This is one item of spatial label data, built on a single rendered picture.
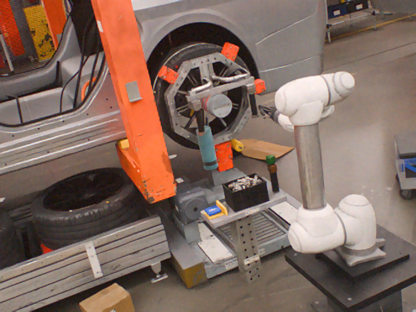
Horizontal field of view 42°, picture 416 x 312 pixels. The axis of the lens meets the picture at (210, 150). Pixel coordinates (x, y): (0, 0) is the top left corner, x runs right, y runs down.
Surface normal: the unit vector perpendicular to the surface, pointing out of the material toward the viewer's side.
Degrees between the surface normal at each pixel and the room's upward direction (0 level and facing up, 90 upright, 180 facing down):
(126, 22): 90
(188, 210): 90
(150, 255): 90
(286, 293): 0
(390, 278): 0
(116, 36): 90
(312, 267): 0
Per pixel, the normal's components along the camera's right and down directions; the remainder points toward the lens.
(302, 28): 0.39, 0.27
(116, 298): -0.18, -0.91
